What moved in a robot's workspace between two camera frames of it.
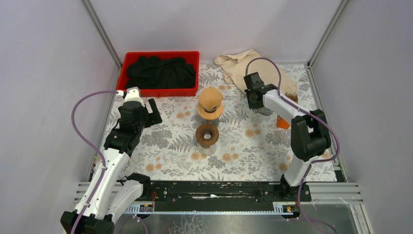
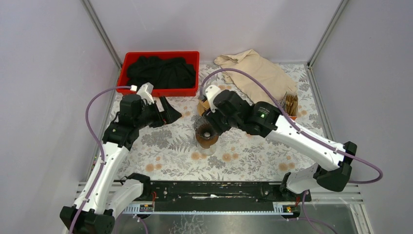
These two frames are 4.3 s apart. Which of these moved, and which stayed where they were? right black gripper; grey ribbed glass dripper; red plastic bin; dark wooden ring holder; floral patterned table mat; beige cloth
Moved: right black gripper; grey ribbed glass dripper
Stayed: beige cloth; dark wooden ring holder; floral patterned table mat; red plastic bin
